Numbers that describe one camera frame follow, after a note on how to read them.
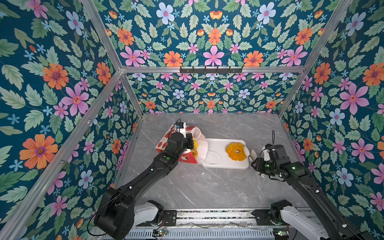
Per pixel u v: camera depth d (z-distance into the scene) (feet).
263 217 2.41
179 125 2.25
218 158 2.91
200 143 3.06
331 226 1.34
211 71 3.06
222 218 2.45
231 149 3.13
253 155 2.76
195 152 3.03
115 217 1.31
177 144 2.01
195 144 3.05
